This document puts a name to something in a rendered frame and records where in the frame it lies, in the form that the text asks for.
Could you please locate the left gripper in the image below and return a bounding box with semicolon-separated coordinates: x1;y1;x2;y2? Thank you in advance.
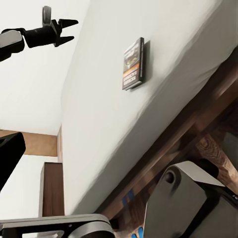
34;19;79;47

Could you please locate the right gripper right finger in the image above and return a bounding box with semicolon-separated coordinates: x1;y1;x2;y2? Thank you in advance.
222;131;238;172

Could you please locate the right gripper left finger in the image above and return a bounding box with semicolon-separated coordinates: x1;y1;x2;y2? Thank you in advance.
0;131;26;191

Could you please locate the hardback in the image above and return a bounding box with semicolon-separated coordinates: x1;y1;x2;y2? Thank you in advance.
122;37;144;91

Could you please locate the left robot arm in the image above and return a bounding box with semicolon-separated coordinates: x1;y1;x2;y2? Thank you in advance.
0;6;79;60

